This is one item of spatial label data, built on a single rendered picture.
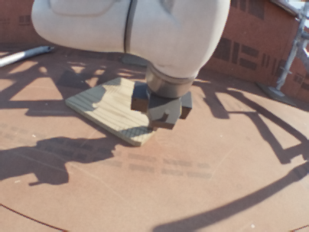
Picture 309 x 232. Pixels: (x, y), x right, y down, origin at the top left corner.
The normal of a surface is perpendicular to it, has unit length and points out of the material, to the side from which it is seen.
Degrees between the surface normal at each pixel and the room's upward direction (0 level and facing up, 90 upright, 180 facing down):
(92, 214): 0
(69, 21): 99
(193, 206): 0
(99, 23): 94
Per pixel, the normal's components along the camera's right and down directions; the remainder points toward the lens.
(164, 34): -0.20, 0.77
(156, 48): -0.19, 0.88
